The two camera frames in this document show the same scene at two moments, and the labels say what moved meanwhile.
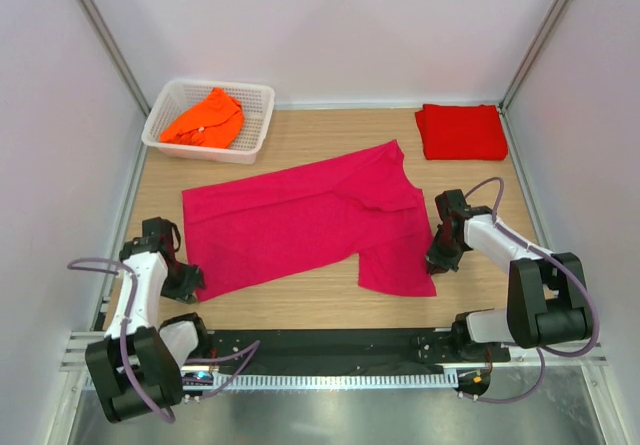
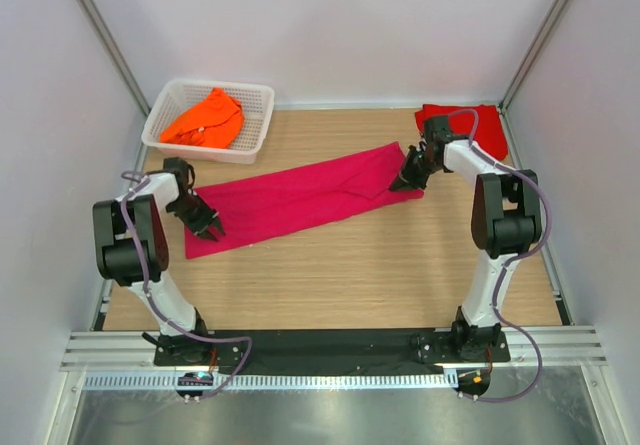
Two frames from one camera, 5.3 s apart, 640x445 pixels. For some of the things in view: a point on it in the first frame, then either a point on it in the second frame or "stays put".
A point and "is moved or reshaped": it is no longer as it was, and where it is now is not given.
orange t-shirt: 214,121 stays put
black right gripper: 437,263 → 407,179
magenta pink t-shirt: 254,230 is moved or reshaped
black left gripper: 192,278 → 208,218
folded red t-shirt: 461,132 stays put
